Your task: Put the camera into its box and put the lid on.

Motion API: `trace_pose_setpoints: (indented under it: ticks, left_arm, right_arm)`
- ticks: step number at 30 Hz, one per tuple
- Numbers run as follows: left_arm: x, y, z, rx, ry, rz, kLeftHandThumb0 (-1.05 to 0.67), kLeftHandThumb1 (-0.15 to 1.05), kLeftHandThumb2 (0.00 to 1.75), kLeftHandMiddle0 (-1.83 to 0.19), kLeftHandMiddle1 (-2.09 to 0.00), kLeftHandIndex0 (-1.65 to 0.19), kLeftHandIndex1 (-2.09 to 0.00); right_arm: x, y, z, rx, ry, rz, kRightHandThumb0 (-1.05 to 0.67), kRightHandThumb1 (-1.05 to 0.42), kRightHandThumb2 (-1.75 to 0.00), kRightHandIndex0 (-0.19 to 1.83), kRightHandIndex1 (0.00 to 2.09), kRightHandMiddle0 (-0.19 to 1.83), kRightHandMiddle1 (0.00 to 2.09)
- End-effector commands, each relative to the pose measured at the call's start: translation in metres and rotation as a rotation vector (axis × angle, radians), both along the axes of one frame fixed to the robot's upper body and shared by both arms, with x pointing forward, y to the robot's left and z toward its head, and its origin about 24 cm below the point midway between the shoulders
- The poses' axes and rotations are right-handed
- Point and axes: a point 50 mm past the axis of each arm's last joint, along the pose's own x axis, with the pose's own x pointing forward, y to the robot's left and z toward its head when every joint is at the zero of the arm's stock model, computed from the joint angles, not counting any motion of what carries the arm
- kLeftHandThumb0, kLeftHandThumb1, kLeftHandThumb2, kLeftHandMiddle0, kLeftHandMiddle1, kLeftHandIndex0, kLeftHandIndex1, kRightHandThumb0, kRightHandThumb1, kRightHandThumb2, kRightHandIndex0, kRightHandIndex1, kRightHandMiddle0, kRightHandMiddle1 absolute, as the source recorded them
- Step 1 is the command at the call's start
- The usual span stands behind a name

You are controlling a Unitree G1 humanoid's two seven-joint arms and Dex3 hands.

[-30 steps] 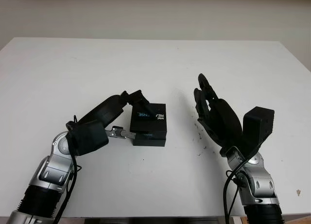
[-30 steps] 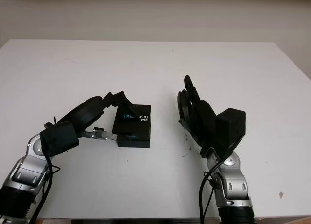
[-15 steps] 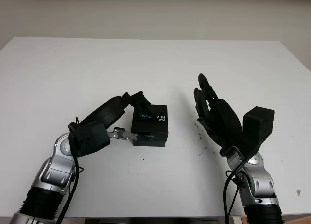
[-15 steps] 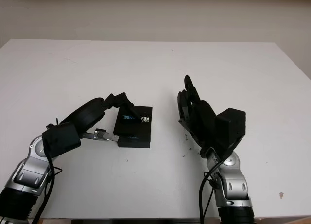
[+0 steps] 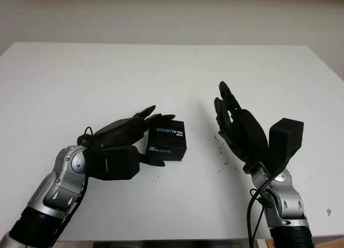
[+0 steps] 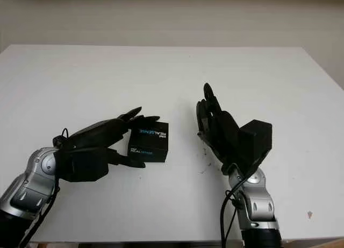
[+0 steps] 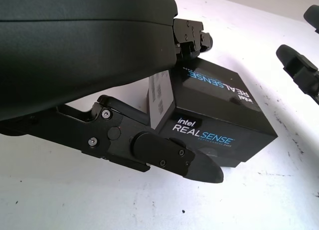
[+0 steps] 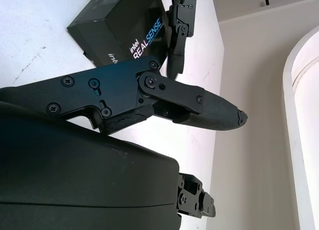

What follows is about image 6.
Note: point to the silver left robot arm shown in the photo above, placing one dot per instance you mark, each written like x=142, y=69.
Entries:
x=29, y=186

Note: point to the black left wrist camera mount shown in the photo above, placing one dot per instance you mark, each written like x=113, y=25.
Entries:
x=83, y=164

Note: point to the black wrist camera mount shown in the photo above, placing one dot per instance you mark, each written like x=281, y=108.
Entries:
x=83, y=164
x=256, y=140

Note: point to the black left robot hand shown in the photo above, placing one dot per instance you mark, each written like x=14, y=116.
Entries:
x=96, y=136

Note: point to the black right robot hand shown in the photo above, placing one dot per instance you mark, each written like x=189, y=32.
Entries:
x=217, y=129

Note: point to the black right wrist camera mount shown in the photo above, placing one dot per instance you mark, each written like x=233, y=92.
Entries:
x=256, y=140

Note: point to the black RealSense box lid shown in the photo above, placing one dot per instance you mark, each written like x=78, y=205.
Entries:
x=150, y=140

